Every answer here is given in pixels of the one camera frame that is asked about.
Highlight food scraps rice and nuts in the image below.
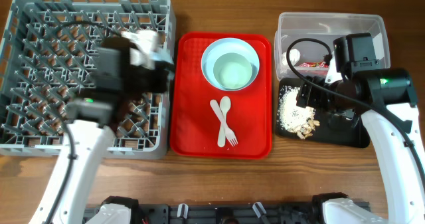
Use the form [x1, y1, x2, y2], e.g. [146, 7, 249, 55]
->
[277, 86, 321, 140]

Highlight red snack wrapper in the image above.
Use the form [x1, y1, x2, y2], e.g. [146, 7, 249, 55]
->
[297, 61, 329, 68]

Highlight white napkin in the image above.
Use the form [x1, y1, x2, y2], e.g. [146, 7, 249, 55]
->
[282, 49, 301, 66]

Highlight light green bowl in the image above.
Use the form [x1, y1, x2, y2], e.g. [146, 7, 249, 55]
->
[213, 53, 252, 90]

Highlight white plastic spoon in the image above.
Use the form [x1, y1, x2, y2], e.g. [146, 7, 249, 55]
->
[217, 96, 231, 148]

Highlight white plastic fork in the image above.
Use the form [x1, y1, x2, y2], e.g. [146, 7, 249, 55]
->
[210, 100, 238, 146]

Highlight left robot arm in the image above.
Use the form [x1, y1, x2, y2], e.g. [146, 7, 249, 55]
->
[31, 37, 175, 223]

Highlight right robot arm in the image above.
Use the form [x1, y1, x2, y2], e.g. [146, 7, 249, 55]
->
[288, 33, 424, 223]

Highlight grey dishwasher rack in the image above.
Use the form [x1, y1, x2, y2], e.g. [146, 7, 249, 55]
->
[1, 0, 176, 157]

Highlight clear plastic bin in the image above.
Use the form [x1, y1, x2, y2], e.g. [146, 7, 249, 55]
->
[274, 12, 391, 80]

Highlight black tray bin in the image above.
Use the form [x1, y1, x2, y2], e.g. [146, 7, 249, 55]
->
[275, 78, 370, 148]

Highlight red serving tray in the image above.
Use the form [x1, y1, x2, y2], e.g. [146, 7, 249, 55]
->
[169, 32, 272, 160]

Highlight light blue plate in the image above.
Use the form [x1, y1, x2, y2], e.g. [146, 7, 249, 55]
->
[201, 38, 260, 91]

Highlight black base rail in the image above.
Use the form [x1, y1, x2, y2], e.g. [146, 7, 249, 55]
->
[140, 202, 314, 224]

